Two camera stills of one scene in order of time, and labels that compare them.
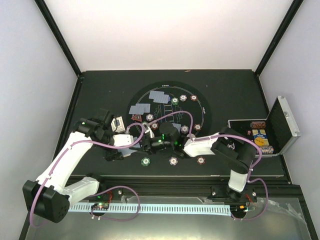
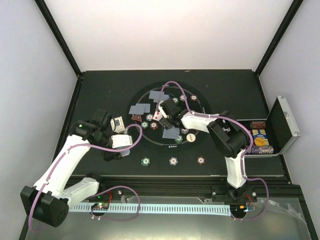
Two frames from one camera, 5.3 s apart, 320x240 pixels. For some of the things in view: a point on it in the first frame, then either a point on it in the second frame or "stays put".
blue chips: x=184 y=129 stays put
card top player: x=159 y=97 stays put
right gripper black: x=147 y=144 -> x=166 y=125
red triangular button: x=137 y=117 stays put
